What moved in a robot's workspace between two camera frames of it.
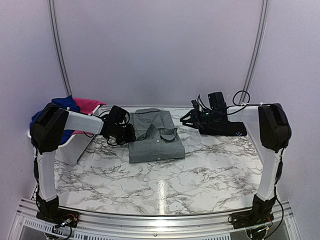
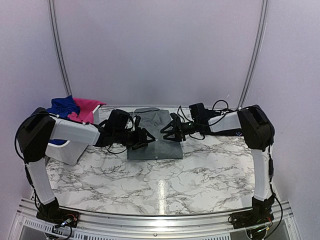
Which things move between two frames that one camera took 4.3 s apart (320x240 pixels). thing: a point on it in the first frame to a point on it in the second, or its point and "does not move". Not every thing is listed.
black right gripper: [193, 116] to [179, 132]
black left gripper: [130, 136] to [140, 139]
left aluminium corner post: [60, 48] does not move
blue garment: [67, 102] does not move
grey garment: [157, 137] does not move
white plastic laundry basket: [70, 152] does not move
